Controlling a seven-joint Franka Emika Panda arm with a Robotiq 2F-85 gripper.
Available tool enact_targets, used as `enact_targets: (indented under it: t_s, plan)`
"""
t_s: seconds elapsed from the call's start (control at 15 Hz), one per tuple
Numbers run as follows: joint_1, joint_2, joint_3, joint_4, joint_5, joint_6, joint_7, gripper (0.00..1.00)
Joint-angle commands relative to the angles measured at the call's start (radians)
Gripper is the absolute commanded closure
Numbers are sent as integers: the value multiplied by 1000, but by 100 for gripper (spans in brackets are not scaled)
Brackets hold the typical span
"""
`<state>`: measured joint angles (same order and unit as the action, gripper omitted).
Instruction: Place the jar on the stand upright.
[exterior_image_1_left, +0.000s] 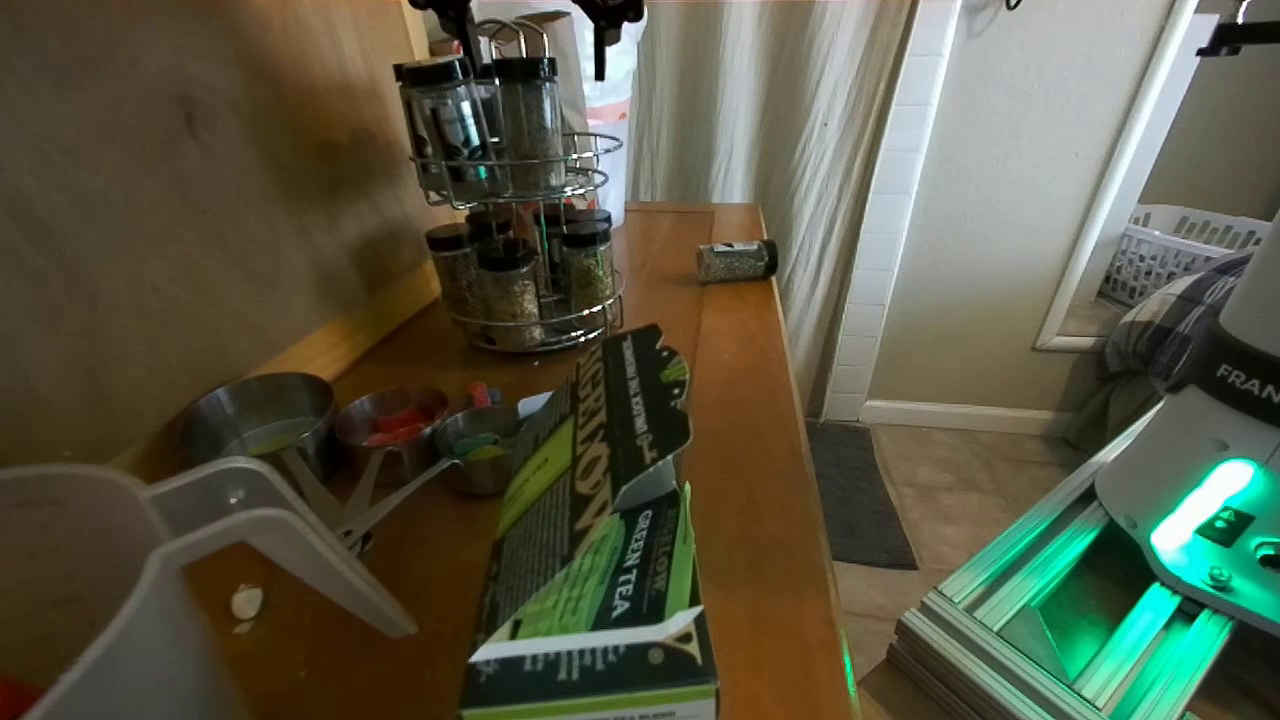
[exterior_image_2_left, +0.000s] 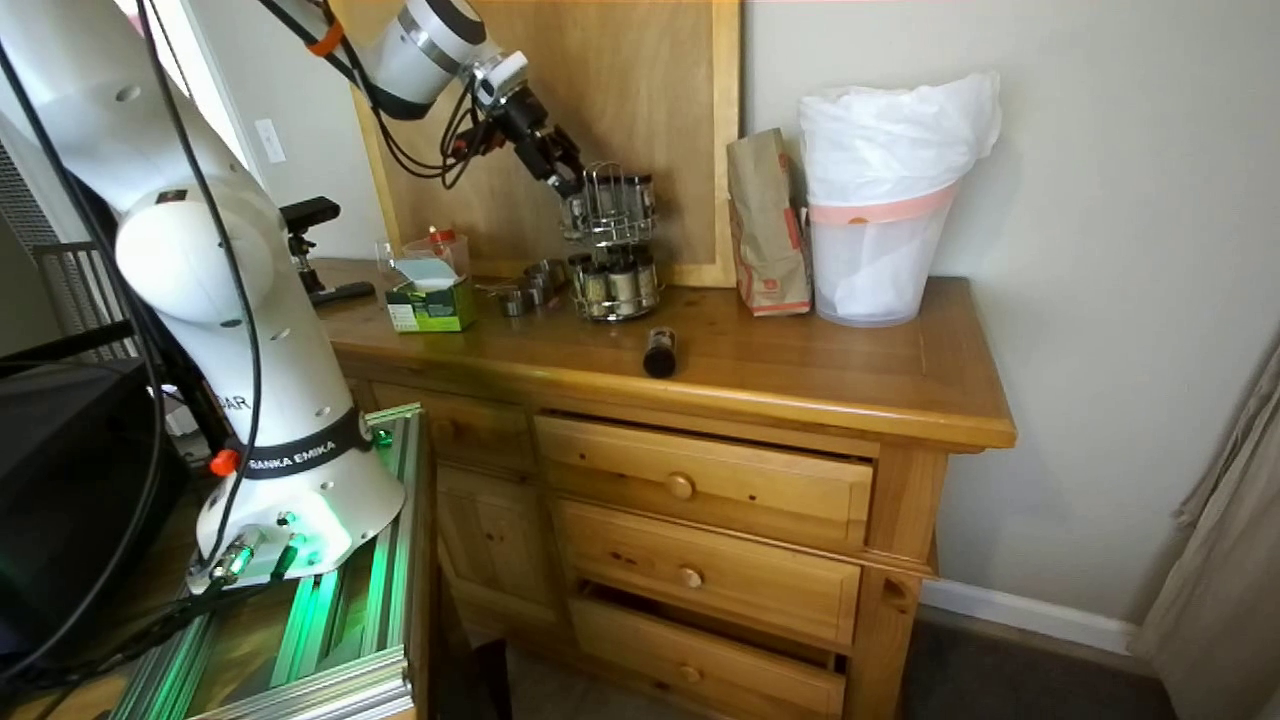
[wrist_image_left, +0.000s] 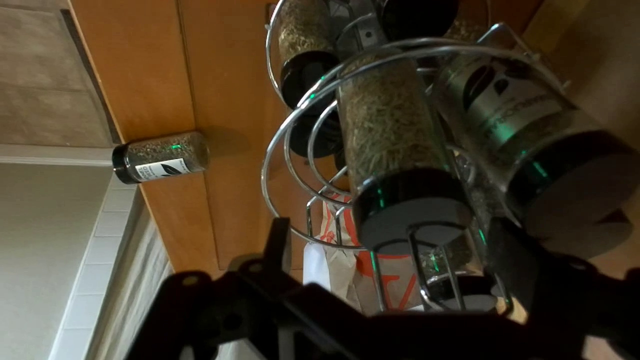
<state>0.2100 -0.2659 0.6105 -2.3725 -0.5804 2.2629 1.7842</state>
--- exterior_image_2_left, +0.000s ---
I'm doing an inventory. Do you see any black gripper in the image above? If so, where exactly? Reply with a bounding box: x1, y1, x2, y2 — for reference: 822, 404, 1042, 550
496, 84, 594, 207

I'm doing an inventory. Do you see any spice jar with black lid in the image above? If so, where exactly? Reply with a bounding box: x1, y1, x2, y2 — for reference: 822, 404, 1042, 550
633, 173, 662, 236
634, 262, 666, 320
604, 267, 642, 329
610, 173, 642, 244
570, 266, 610, 323
640, 323, 682, 386

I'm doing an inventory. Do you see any wooden backing board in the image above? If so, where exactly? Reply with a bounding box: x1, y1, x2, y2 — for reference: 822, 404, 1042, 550
322, 0, 749, 292

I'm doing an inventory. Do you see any green tea box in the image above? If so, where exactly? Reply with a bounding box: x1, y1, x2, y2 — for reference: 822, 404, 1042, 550
381, 256, 477, 342

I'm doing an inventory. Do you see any brown paper bag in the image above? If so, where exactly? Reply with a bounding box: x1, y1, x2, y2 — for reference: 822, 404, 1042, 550
724, 123, 821, 323

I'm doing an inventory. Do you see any wooden dresser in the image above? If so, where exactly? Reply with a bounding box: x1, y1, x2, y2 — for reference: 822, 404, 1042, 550
310, 256, 1021, 720

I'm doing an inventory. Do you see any white trash bin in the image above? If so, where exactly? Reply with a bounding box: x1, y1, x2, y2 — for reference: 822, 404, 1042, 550
808, 183, 962, 333

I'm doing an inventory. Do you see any wooden dresser drawer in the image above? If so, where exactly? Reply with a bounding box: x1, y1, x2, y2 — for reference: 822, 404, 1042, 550
569, 594, 852, 720
547, 496, 864, 657
528, 408, 880, 557

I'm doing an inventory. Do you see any black equipment box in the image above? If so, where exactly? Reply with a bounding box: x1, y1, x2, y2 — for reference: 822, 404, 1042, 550
0, 355, 190, 673

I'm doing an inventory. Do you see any chrome wire spice rack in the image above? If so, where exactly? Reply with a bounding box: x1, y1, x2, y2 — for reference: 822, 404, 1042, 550
557, 163, 666, 329

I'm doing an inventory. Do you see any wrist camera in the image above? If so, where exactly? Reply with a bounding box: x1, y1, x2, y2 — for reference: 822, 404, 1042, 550
469, 48, 534, 118

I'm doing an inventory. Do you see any black wrist cable bundle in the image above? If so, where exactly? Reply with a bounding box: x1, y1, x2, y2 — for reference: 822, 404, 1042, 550
254, 0, 519, 192

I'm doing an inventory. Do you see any black camera on stand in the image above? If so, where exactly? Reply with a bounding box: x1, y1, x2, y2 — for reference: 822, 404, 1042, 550
274, 192, 381, 313

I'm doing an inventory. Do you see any white light switch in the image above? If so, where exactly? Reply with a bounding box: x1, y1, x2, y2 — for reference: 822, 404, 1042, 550
253, 118, 293, 169

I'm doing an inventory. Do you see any thin black cable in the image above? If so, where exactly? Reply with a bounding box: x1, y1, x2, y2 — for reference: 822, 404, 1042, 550
127, 0, 266, 569

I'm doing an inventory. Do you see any thick black cable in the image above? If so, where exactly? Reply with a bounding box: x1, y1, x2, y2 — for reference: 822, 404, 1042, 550
0, 44, 174, 689

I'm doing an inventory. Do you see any aluminium base frame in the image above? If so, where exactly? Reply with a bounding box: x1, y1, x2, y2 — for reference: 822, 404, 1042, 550
109, 404, 433, 720

